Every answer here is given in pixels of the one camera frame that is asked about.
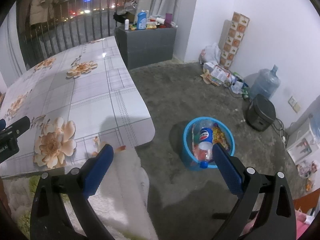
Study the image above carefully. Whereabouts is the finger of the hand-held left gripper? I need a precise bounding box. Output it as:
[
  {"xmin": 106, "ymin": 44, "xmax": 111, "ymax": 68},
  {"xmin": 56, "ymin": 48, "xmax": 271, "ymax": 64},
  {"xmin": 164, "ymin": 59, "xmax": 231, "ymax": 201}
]
[{"xmin": 0, "ymin": 116, "xmax": 31, "ymax": 140}]

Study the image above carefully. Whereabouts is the black round appliance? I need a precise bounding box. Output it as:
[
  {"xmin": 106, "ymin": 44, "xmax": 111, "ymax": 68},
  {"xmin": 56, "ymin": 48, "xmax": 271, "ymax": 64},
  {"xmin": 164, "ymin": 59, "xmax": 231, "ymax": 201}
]
[{"xmin": 245, "ymin": 94, "xmax": 277, "ymax": 132}]

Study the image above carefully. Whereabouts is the blue detergent bottle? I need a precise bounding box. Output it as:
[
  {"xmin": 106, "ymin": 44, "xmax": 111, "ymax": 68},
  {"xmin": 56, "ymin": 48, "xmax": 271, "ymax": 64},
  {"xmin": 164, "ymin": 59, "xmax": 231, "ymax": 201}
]
[{"xmin": 137, "ymin": 10, "xmax": 147, "ymax": 30}]

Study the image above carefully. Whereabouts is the large blue water jug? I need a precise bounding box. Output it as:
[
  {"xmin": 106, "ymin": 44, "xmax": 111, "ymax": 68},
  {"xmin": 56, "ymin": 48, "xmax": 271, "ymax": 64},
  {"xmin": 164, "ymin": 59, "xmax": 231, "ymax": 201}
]
[{"xmin": 250, "ymin": 64, "xmax": 281, "ymax": 100}]

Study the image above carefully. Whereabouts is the pile of printed papers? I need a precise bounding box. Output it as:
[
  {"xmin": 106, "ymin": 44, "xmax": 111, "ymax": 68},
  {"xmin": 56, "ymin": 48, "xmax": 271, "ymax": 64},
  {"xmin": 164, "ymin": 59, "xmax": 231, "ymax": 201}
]
[{"xmin": 202, "ymin": 62, "xmax": 244, "ymax": 93}]

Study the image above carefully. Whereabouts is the white fluffy blanket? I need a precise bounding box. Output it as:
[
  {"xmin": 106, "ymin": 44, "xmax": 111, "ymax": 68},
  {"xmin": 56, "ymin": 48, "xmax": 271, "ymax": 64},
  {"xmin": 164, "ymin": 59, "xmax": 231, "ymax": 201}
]
[{"xmin": 10, "ymin": 147, "xmax": 158, "ymax": 240}]

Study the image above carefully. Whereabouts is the beige hanging coat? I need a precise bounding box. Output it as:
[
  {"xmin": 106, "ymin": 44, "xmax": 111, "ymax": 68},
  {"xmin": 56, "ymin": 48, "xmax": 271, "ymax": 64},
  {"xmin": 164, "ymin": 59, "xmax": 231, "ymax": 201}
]
[{"xmin": 30, "ymin": 0, "xmax": 60, "ymax": 25}]

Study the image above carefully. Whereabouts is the wall socket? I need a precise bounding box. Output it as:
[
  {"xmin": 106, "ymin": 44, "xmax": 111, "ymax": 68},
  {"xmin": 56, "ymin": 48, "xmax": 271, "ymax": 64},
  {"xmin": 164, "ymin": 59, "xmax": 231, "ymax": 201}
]
[{"xmin": 287, "ymin": 96, "xmax": 302, "ymax": 113}]

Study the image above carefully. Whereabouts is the blue plastic basket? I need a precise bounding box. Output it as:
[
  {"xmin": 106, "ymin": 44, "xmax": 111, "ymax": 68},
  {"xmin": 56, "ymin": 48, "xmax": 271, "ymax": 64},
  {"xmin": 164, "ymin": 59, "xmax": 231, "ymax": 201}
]
[{"xmin": 180, "ymin": 116, "xmax": 235, "ymax": 172}]

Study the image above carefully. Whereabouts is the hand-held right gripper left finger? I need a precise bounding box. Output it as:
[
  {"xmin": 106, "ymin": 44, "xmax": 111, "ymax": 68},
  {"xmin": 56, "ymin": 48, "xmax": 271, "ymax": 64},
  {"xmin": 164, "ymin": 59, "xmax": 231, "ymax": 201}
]
[{"xmin": 30, "ymin": 144, "xmax": 114, "ymax": 240}]

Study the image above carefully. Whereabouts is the grey cabinet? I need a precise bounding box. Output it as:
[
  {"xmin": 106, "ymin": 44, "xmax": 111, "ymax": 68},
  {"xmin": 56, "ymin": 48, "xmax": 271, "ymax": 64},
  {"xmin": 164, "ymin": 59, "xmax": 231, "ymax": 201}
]
[{"xmin": 115, "ymin": 25, "xmax": 177, "ymax": 70}]

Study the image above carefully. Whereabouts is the metal railing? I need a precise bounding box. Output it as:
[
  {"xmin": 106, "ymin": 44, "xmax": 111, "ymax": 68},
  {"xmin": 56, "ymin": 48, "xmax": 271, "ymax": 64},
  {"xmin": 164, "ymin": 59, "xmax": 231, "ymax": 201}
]
[{"xmin": 16, "ymin": 0, "xmax": 140, "ymax": 68}]

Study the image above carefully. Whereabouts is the white water dispenser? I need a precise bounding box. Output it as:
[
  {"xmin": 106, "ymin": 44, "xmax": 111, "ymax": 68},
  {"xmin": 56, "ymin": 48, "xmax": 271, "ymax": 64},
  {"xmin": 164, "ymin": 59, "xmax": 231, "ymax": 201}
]
[{"xmin": 286, "ymin": 110, "xmax": 320, "ymax": 165}]

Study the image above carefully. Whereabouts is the tall patterned box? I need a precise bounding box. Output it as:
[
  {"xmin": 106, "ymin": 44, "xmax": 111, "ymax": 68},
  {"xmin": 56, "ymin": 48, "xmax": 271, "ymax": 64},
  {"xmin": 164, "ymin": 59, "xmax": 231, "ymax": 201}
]
[{"xmin": 219, "ymin": 12, "xmax": 250, "ymax": 70}]

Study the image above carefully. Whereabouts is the cola plastic bottle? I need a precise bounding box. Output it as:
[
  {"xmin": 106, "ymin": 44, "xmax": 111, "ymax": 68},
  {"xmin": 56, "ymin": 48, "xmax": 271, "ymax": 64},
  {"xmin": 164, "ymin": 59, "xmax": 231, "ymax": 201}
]
[{"xmin": 196, "ymin": 120, "xmax": 215, "ymax": 168}]

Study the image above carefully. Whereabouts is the white plastic bag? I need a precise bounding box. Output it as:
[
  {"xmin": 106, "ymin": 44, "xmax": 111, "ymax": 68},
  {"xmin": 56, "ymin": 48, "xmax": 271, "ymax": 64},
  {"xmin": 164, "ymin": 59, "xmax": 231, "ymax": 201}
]
[{"xmin": 199, "ymin": 42, "xmax": 222, "ymax": 65}]

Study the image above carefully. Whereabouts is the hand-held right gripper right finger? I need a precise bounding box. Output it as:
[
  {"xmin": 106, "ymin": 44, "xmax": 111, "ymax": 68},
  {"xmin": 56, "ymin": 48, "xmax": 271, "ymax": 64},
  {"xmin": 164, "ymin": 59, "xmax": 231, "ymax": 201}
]
[{"xmin": 212, "ymin": 144, "xmax": 297, "ymax": 240}]

